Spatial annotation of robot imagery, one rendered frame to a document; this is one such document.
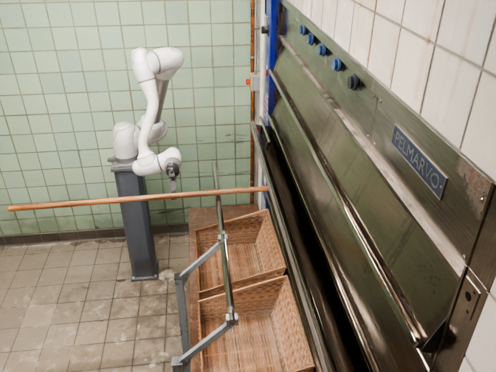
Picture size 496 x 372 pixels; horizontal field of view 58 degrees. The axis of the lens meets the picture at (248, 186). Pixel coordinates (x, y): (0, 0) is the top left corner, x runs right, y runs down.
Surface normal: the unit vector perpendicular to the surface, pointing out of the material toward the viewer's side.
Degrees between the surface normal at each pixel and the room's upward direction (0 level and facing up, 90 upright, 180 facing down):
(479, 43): 90
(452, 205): 90
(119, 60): 90
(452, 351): 90
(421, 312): 70
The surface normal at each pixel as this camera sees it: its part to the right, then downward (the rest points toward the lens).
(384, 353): -0.93, -0.23
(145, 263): 0.14, 0.52
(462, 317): -0.99, 0.07
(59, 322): 0.00, -0.85
